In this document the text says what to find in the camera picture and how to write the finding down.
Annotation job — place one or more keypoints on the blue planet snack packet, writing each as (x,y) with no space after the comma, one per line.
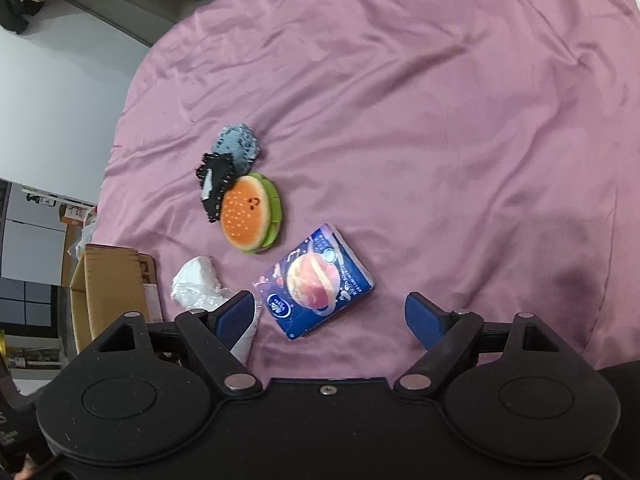
(310,285)

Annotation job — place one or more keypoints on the burger plush toy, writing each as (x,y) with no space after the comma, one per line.
(245,215)

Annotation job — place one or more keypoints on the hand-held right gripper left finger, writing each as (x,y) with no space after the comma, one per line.
(236,319)

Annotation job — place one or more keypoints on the pink bedsheet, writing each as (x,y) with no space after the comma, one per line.
(425,135)

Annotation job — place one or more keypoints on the brown cardboard box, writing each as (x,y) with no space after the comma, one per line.
(107,280)

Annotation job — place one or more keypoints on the orange printed cardboard box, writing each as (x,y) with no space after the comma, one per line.
(75,213)

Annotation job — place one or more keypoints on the black studded hair clip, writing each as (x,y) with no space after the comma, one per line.
(220,182)

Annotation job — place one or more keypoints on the white plastic bag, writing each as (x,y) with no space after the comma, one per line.
(197,280)

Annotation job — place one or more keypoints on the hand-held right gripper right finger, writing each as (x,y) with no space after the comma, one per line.
(422,322)

